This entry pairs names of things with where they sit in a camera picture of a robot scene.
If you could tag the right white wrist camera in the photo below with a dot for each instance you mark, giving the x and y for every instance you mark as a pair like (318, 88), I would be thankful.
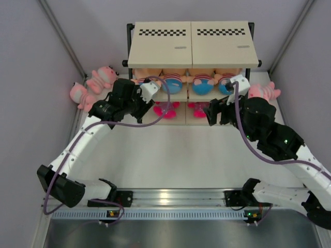
(237, 86)

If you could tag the boy doll blue pants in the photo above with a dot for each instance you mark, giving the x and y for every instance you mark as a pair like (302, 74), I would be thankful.
(141, 75)
(175, 79)

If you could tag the grey slotted cable duct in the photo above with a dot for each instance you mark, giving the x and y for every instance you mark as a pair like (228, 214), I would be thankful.
(154, 214)

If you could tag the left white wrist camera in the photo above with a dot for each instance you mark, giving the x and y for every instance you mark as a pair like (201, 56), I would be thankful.
(148, 90)

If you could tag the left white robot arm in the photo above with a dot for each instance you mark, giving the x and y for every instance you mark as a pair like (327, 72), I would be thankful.
(60, 179)

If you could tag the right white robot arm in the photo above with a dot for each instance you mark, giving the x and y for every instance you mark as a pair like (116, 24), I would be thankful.
(276, 144)

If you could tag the pink frog plush far left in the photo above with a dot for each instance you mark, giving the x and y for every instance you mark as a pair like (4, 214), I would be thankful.
(80, 95)

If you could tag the magenta plush shelf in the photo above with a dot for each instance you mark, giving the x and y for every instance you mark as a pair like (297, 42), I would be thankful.
(198, 108)
(160, 108)

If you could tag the pink frog plush upper left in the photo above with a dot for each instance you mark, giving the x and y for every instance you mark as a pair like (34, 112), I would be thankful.
(101, 79)

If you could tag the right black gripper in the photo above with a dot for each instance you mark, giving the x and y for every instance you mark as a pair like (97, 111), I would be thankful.
(217, 107)

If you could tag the beige three-tier shelf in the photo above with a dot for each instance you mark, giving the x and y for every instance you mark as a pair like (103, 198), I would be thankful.
(190, 44)

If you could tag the pink frog plush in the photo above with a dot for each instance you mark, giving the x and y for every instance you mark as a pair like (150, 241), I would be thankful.
(80, 95)
(101, 79)
(267, 92)

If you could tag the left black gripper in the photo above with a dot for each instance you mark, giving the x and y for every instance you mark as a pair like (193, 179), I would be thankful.
(144, 106)

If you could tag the boy doll black hair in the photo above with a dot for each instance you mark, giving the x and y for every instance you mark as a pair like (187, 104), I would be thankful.
(223, 75)

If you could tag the pink frog plush right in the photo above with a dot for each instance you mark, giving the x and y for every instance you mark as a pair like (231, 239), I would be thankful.
(267, 92)

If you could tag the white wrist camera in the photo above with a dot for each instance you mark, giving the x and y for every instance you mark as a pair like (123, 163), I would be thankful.
(237, 86)
(148, 90)

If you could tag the boy doll bald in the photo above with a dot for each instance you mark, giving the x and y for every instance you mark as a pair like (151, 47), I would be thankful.
(202, 80)

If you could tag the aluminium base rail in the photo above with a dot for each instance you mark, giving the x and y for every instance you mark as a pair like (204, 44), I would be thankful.
(181, 197)

